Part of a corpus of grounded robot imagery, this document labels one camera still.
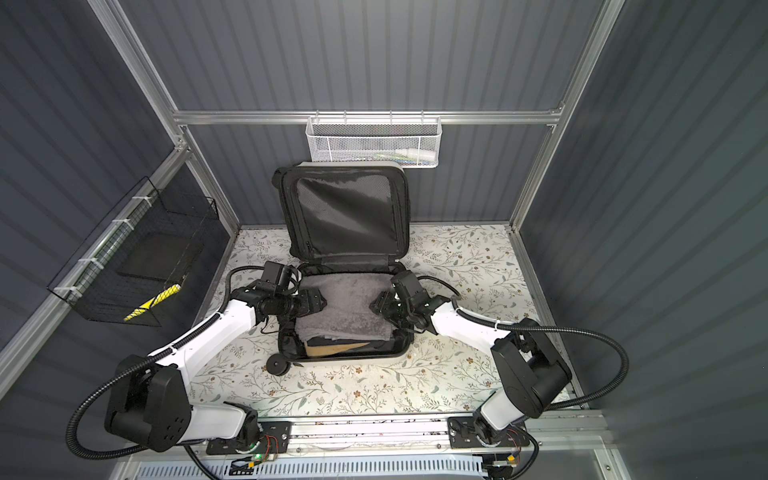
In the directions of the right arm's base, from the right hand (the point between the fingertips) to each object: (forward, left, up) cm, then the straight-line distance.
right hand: (377, 311), depth 86 cm
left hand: (+1, +18, +1) cm, 19 cm away
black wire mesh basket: (+8, +59, +21) cm, 63 cm away
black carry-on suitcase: (+23, +9, +12) cm, 28 cm away
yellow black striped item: (-5, +50, +18) cm, 53 cm away
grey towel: (-2, +8, +2) cm, 9 cm away
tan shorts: (-10, +18, -5) cm, 21 cm away
